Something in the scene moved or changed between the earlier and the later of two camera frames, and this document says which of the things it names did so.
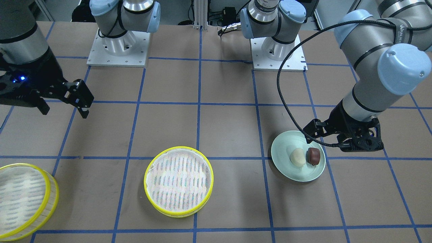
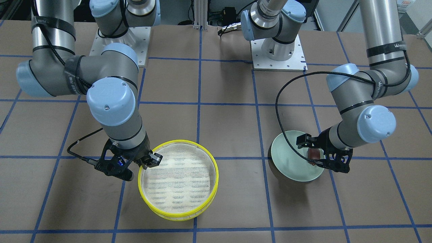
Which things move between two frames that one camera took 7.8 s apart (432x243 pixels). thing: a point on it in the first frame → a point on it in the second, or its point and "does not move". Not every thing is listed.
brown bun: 313,156 does not move
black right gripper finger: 78,94 → 152,160
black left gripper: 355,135 → 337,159
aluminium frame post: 200,15 does not move
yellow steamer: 29,198 → 183,185
